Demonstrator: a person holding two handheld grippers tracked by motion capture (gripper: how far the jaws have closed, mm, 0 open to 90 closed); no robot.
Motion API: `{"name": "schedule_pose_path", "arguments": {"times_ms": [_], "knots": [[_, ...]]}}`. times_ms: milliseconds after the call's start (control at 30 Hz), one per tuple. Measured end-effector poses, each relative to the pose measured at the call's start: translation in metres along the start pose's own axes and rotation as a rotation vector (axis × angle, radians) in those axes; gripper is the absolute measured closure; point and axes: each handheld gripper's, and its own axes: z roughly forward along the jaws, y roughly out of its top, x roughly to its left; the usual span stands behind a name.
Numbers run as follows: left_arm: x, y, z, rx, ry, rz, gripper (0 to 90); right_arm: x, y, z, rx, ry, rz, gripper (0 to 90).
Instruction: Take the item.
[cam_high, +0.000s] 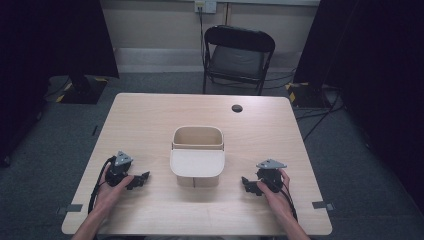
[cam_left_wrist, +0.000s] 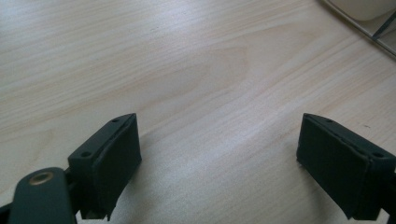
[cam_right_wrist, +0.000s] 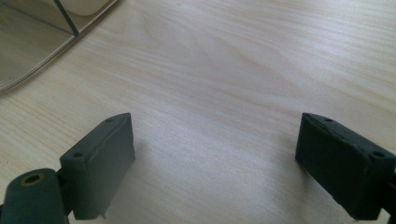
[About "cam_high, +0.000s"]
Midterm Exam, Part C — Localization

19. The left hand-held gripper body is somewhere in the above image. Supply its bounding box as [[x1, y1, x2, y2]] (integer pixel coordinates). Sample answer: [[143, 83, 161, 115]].
[[105, 150, 134, 188]]

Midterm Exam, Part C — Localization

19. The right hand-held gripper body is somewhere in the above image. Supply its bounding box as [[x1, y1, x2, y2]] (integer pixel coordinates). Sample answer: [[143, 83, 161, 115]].
[[255, 158, 288, 194]]

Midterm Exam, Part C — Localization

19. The person's left hand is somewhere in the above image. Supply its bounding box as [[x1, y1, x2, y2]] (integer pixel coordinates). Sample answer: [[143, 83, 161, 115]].
[[94, 163, 135, 214]]

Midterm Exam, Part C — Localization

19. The person's right hand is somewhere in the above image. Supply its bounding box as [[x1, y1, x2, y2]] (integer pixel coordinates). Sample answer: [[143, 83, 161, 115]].
[[256, 168, 295, 218]]

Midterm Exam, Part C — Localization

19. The beige bin with swing lid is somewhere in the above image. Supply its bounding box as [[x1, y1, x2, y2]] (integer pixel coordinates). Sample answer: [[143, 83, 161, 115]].
[[169, 125, 226, 189]]

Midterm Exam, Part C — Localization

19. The grey tape strip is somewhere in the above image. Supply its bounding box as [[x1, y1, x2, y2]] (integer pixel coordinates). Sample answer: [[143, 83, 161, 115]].
[[311, 200, 336, 212], [56, 203, 84, 216]]

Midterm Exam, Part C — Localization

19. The black stand base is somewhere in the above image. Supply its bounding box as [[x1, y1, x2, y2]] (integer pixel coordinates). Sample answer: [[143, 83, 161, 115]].
[[285, 81, 333, 110], [55, 75, 110, 105]]

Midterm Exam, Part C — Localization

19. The black folding chair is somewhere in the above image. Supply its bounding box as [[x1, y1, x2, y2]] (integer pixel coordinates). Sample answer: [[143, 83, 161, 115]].
[[202, 24, 277, 97]]

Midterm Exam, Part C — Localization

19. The black curtain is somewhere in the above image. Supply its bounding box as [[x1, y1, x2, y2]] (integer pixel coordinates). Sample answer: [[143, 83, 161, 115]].
[[293, 0, 424, 214], [0, 0, 120, 168]]

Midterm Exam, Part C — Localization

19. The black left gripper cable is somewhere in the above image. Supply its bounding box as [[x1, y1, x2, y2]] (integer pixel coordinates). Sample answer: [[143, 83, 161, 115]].
[[87, 155, 114, 215]]

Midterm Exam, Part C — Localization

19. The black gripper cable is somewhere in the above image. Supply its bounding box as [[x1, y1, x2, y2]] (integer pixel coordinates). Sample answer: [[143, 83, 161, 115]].
[[87, 155, 114, 215], [279, 186, 299, 223]]

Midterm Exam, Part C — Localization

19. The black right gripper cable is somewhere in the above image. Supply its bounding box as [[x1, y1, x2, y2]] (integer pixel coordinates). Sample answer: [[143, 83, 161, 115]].
[[279, 186, 299, 223]]

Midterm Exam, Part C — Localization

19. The black floor cable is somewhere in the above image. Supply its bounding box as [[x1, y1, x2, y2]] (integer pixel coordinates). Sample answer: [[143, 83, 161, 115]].
[[294, 103, 345, 122], [302, 91, 342, 142], [263, 67, 298, 91]]

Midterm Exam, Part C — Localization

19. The black wall socket cable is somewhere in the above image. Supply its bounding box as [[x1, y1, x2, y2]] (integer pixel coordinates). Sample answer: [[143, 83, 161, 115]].
[[198, 5, 207, 69]]

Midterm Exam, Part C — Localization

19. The white wall socket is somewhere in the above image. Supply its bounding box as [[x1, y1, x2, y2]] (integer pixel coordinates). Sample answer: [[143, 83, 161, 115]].
[[194, 0, 218, 15]]

